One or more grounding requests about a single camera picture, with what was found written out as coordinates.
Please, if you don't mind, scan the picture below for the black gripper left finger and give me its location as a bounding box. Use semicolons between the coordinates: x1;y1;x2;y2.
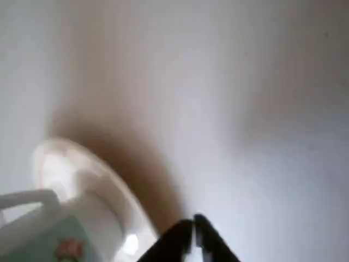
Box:
138;218;194;262

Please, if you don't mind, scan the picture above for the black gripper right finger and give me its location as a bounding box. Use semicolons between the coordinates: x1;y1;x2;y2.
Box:
193;213;243;262

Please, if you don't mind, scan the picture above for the white ceramic mug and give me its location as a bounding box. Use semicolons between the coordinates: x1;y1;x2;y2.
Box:
0;189;92;262

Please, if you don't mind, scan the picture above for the white saucer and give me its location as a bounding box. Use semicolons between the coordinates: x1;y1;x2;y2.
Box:
31;136;164;262

